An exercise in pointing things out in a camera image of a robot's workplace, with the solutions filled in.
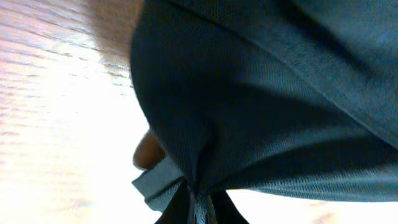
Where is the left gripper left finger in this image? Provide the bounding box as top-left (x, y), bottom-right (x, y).
top-left (155, 182), bottom-right (195, 224)

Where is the black polo shirt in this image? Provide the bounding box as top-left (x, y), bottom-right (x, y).
top-left (131, 0), bottom-right (397, 211)

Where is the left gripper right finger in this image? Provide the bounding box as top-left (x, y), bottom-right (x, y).
top-left (211, 191), bottom-right (249, 224)

